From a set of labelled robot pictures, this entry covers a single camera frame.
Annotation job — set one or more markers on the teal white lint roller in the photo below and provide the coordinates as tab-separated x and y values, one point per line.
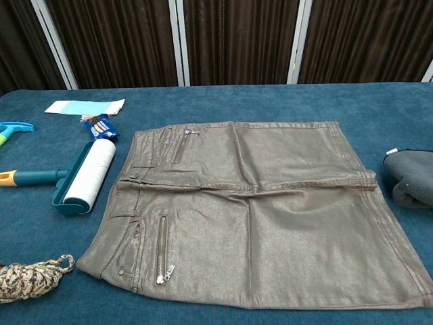
91	172

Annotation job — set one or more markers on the brown leather skirt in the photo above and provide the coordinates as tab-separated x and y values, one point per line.
253	220

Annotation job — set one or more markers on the blue velvet tablecloth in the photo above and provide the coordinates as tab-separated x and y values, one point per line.
236	101

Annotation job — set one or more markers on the blue snack packet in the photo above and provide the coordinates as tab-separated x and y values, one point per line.
99	130

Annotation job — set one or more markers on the dark curtain partition panel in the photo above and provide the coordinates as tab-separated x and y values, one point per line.
236	40
118	40
365	40
20	40

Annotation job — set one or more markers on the pink white small wrapper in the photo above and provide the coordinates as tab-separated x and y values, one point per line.
87	118

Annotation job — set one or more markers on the white light blue paper card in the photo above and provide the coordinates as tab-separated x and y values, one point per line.
81	106

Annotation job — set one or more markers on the grey green folded garment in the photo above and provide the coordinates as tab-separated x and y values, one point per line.
412	179

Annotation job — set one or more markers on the teal green telescopic stick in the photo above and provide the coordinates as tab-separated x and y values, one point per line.
17	128

